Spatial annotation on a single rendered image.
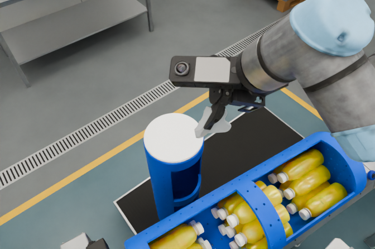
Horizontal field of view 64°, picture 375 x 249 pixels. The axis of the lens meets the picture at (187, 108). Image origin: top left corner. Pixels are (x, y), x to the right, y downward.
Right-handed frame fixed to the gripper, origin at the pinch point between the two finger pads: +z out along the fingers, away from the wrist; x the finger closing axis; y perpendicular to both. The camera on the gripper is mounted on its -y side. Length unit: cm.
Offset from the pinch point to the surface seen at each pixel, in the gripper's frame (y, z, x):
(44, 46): -62, 253, 115
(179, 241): 16, 47, -33
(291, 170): 59, 42, -7
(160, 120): 16, 83, 15
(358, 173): 77, 27, -8
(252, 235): 39, 39, -30
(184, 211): 17, 45, -24
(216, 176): 81, 151, -5
